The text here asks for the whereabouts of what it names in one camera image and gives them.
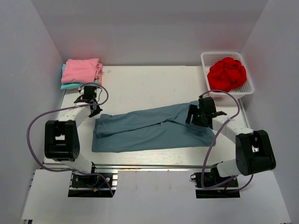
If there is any blue-grey t-shirt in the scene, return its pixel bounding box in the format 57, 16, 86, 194
92, 101, 214, 153

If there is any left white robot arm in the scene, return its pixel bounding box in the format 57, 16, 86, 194
44, 86, 102, 186

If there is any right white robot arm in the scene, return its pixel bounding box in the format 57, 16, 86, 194
185, 97, 276, 186

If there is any folded teal t-shirt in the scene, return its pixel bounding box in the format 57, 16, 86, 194
60, 64, 98, 90

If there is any folded pink t-shirt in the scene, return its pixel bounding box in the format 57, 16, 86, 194
61, 58, 103, 84

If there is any folded peach t-shirt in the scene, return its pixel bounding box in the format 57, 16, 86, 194
95, 63, 103, 85

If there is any crumpled red t-shirt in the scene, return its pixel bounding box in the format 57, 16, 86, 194
207, 57, 247, 92

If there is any white plastic basket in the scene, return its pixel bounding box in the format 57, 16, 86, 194
200, 51, 254, 99

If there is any aluminium rail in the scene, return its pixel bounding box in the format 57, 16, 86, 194
94, 164, 203, 169

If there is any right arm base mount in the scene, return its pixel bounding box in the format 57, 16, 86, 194
190, 168, 240, 199

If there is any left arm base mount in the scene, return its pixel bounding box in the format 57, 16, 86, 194
68, 169, 118, 198

